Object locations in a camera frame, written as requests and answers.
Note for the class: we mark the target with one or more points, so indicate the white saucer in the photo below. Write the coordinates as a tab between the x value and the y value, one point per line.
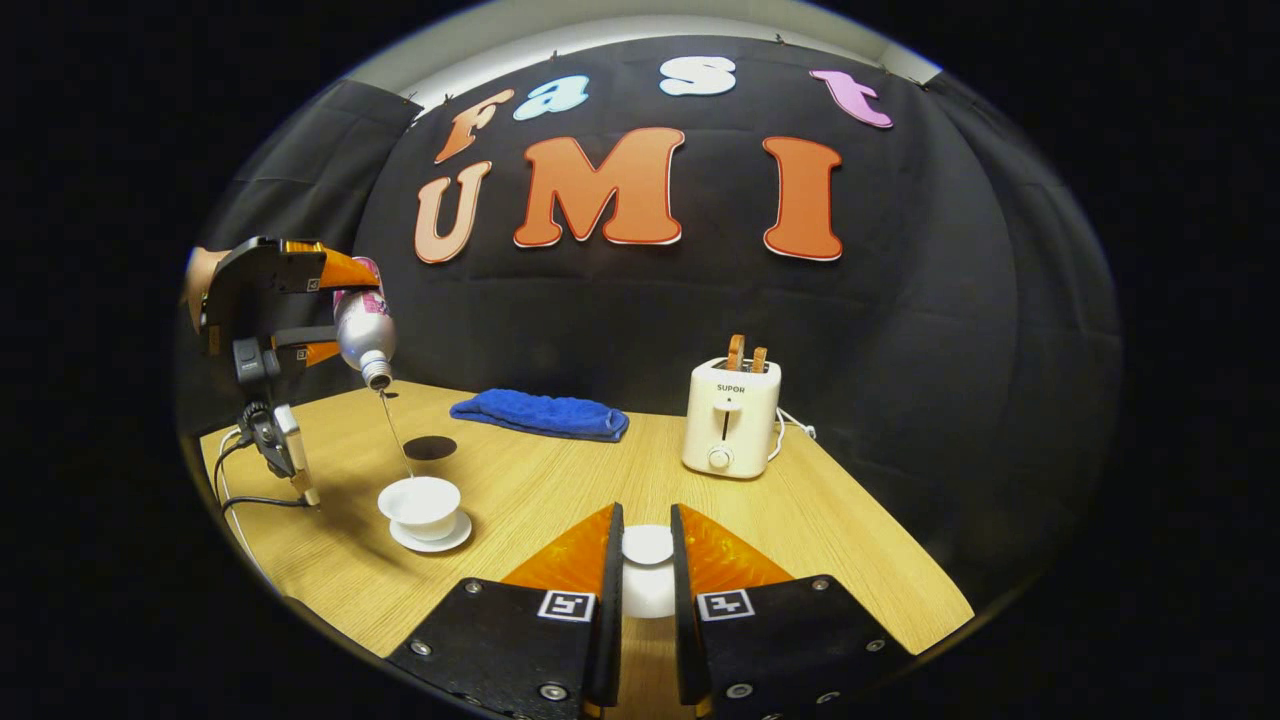
455	538

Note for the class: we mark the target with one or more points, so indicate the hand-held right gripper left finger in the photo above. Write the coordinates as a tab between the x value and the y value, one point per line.
608	620

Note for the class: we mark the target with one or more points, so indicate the dark round coaster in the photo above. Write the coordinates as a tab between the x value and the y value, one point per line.
430	448

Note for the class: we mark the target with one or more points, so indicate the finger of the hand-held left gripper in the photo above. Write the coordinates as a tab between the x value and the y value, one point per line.
300	275
300	338

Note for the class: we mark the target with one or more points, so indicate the white toaster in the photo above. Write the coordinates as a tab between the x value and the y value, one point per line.
730	420

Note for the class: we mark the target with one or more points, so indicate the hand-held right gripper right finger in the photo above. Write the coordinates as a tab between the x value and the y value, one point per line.
685	640

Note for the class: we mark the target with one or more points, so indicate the black backdrop cloth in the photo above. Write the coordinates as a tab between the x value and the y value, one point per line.
650	320

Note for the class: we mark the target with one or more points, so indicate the blue folded towel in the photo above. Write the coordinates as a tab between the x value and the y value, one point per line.
540	415

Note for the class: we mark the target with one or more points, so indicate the white teacup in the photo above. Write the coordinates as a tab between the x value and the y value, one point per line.
420	505

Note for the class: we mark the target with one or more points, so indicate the silver water bottle red label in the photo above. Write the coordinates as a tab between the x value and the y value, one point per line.
365	335

